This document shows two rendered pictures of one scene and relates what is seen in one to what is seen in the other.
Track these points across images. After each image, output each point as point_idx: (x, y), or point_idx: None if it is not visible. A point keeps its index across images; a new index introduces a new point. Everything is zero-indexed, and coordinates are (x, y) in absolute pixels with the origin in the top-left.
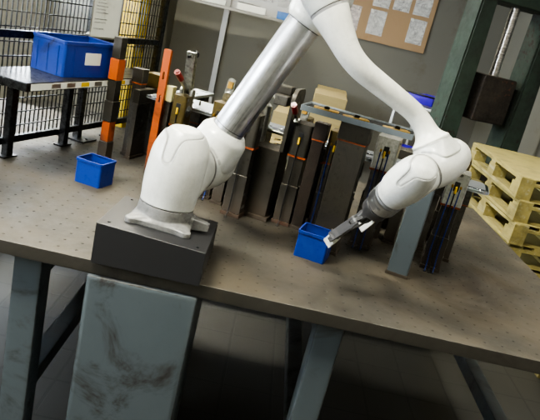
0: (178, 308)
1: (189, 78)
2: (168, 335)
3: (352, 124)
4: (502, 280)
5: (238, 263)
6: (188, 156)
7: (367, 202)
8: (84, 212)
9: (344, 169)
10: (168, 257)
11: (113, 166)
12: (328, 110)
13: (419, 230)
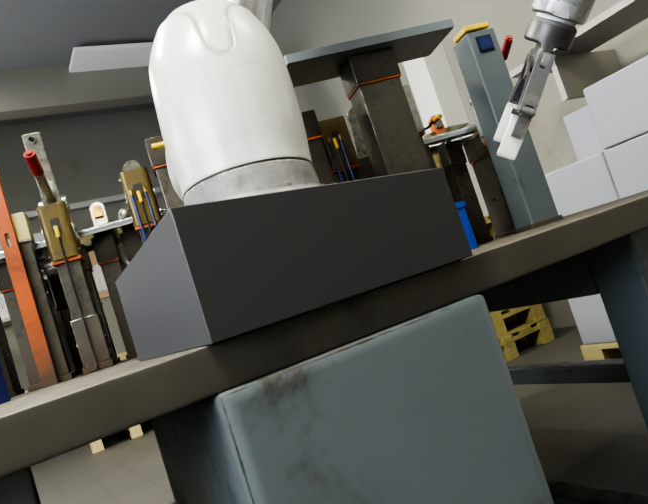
0: (467, 340)
1: (48, 178)
2: (486, 428)
3: (365, 54)
4: (593, 207)
5: None
6: (257, 28)
7: (544, 20)
8: (24, 399)
9: (393, 121)
10: (384, 217)
11: None
12: None
13: (531, 143)
